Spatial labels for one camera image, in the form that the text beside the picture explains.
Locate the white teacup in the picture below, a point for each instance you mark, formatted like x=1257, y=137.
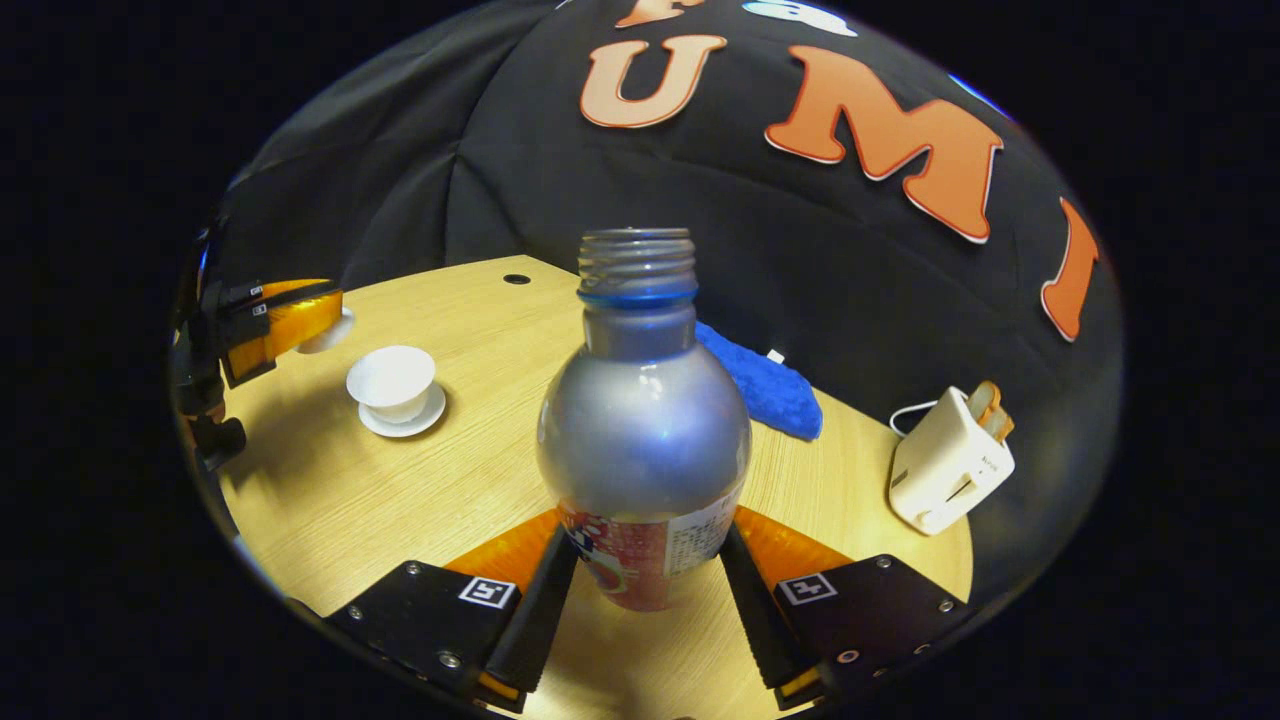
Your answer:
x=392, y=380

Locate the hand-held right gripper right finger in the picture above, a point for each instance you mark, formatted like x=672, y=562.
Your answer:
x=760, y=620

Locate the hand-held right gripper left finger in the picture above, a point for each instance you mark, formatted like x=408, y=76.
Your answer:
x=535, y=630

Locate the blue towel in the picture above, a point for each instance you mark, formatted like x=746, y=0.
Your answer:
x=775, y=395

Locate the silver water bottle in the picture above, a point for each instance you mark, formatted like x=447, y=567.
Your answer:
x=645, y=430

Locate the toasted bread slice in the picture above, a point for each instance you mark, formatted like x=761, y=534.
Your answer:
x=995, y=408

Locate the white saucer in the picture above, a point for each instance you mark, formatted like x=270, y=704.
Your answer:
x=425, y=418

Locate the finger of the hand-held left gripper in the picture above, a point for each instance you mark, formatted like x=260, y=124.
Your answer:
x=270, y=292
x=280, y=330

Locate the white toaster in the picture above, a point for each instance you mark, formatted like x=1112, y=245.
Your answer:
x=945, y=470

